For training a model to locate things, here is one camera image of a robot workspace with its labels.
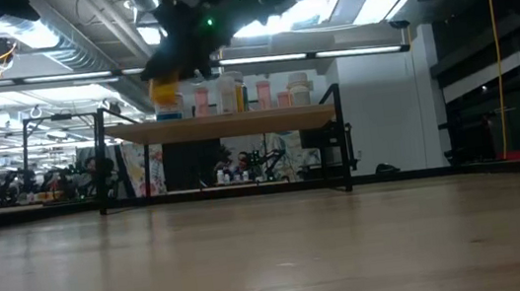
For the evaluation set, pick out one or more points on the large orange pill bottle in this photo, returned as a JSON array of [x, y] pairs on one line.
[[165, 90]]

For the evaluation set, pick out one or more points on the black metal rack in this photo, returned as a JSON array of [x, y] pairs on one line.
[[25, 154]]

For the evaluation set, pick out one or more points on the pink pill bottle white cap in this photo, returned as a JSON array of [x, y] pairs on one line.
[[284, 99], [264, 95], [201, 103]]

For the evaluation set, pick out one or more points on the wooden shelf with black legs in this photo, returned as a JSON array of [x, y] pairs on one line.
[[237, 124]]

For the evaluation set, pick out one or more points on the small white bottle red label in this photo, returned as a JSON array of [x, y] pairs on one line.
[[300, 90]]

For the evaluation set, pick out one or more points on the clear bottle with white cap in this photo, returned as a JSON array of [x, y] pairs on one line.
[[226, 95]]

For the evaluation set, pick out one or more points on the black aluminium table frame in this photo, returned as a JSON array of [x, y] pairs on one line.
[[491, 168]]

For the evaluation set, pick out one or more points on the black rounded object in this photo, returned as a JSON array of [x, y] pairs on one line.
[[387, 168]]

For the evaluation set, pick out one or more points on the long ceiling light bar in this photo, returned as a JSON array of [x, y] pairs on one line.
[[269, 58]]

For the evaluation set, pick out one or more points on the large green-label bottle white cap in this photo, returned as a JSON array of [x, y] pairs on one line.
[[242, 99]]

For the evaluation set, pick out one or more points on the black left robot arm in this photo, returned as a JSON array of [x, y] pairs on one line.
[[7, 7]]

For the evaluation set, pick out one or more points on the person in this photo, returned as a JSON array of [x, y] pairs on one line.
[[91, 166], [243, 160]]

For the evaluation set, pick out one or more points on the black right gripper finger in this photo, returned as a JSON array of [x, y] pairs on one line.
[[197, 63], [161, 68]]

